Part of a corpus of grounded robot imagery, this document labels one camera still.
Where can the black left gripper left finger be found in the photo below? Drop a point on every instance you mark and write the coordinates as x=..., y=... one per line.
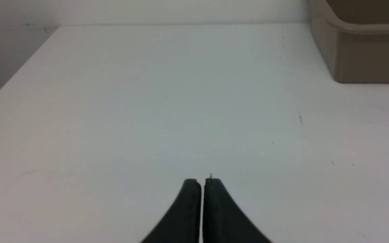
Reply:
x=181, y=223

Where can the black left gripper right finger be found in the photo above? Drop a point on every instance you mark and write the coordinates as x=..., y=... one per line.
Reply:
x=223, y=220

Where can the tan plastic bin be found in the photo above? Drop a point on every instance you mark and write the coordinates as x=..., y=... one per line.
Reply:
x=353, y=38

